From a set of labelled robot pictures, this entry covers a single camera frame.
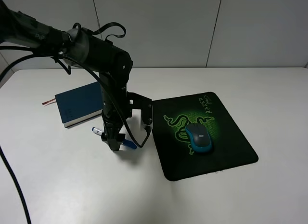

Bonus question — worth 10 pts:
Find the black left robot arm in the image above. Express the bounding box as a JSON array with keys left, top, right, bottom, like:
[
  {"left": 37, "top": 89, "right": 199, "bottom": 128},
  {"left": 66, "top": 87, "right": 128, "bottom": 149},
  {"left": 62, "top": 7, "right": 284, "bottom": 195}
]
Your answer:
[{"left": 0, "top": 1, "right": 133, "bottom": 151}]

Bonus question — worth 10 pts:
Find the black green snake mouse pad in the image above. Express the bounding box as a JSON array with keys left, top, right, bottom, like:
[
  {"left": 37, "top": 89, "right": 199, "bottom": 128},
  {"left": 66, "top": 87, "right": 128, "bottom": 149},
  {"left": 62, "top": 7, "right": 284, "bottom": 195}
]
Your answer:
[{"left": 153, "top": 92, "right": 258, "bottom": 181}]

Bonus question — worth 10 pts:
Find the white marker with blue cap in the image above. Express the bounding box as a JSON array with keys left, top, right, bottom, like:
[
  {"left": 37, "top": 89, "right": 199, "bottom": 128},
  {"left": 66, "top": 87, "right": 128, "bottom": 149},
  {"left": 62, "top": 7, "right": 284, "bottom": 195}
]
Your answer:
[{"left": 92, "top": 127, "right": 137, "bottom": 149}]

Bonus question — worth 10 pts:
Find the dark blue hardcover notebook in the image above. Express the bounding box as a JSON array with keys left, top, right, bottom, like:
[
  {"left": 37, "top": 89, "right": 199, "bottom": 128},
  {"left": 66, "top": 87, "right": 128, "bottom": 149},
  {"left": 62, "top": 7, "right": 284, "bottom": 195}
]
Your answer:
[{"left": 42, "top": 82, "right": 103, "bottom": 128}]

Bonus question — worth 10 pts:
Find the grey and teal computer mouse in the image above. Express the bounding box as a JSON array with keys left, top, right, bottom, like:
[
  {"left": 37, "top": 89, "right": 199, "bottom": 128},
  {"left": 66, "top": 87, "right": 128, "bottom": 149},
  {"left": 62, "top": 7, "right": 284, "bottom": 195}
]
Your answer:
[{"left": 185, "top": 123, "right": 213, "bottom": 154}]

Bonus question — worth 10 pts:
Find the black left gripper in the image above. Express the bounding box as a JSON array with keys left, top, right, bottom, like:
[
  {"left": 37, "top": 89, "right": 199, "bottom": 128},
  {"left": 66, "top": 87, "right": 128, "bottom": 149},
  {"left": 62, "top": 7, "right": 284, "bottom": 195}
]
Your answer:
[{"left": 99, "top": 73, "right": 131, "bottom": 151}]

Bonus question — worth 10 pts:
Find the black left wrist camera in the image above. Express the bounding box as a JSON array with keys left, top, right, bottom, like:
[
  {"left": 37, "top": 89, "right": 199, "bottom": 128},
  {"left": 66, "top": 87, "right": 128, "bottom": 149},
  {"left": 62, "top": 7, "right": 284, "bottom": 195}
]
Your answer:
[{"left": 127, "top": 92, "right": 154, "bottom": 128}]

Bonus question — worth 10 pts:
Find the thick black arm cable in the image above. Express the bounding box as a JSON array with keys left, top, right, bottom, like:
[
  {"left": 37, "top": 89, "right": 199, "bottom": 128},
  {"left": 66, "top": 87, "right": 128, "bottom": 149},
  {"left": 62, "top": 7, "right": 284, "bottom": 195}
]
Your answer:
[{"left": 0, "top": 45, "right": 37, "bottom": 224}]

